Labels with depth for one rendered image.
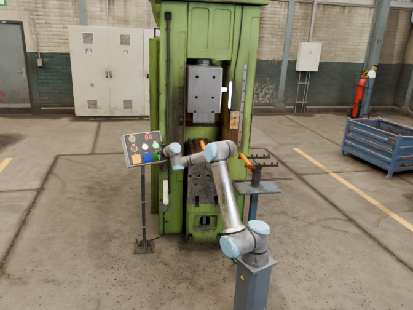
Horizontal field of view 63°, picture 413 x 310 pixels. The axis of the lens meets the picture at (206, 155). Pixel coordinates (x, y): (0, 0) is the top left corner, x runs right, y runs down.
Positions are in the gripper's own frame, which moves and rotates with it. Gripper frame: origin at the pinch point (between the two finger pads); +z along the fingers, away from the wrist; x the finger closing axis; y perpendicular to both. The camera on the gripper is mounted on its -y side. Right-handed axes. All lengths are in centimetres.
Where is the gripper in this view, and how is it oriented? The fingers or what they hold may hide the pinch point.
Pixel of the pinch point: (158, 154)
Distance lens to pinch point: 298.0
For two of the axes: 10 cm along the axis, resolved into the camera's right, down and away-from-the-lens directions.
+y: 2.3, 9.7, -1.0
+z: -4.8, 2.0, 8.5
